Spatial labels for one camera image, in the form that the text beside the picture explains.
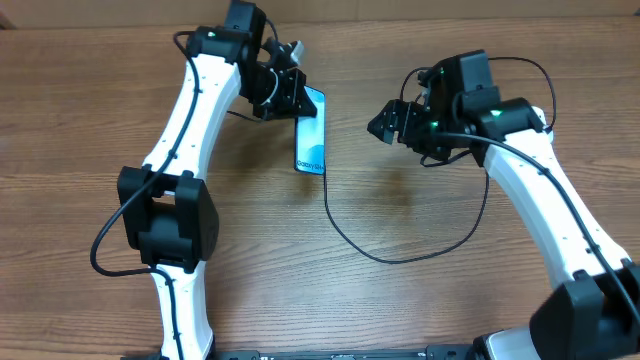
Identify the blue Samsung smartphone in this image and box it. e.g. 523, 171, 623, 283
294, 86, 326, 175

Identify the black charging cable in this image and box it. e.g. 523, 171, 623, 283
322, 56, 558, 266

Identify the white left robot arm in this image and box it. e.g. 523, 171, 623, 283
113, 1, 326, 359

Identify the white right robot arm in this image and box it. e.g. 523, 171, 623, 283
368, 50, 639, 359

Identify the white power strip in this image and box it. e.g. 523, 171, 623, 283
532, 106, 554, 144

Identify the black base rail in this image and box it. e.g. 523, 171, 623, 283
119, 327, 546, 360

